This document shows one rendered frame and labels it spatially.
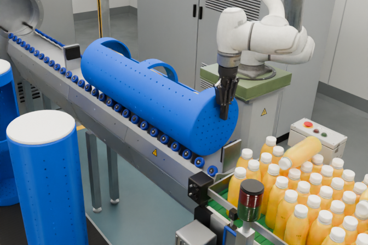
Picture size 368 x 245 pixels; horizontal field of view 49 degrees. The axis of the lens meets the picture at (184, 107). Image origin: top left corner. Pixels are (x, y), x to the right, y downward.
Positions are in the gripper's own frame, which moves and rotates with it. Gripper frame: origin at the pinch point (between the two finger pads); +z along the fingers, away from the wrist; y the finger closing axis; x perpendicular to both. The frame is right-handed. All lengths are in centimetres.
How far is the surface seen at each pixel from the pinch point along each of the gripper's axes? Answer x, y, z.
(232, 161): -8.1, -1.4, 19.3
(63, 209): 41, -55, 49
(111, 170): 96, 3, 87
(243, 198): -45, -41, -7
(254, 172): -26.8, -11.6, 9.4
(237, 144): -8.1, 0.6, 12.1
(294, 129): -19.9, 22.1, 7.3
